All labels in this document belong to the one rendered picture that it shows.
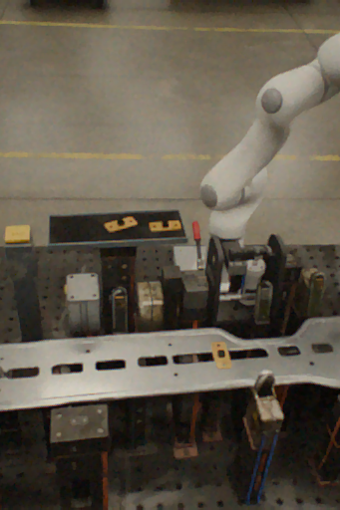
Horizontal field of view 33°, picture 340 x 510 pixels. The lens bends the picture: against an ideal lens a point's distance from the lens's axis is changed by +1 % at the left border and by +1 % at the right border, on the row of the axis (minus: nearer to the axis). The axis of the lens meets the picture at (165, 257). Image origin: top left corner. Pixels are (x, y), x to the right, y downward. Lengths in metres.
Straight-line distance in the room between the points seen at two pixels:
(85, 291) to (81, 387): 0.23
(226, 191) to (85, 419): 0.75
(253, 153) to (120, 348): 0.63
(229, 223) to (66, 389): 0.74
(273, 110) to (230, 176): 0.29
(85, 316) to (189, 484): 0.51
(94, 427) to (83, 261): 0.99
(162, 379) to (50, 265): 0.89
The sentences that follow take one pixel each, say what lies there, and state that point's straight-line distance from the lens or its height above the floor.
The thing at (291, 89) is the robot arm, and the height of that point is 1.55.
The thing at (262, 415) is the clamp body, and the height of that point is 1.04.
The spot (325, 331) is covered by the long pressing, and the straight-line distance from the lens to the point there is 1.56.
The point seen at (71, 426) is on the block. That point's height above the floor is 1.03.
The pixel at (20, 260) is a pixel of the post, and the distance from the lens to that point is 1.55.
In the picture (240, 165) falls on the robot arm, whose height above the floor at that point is 1.28.
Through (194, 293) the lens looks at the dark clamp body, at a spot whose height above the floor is 1.07.
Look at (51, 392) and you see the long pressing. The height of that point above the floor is 1.00.
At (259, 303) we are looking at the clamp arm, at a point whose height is 1.05.
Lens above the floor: 2.08
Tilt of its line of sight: 40 degrees down
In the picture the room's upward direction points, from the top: 4 degrees clockwise
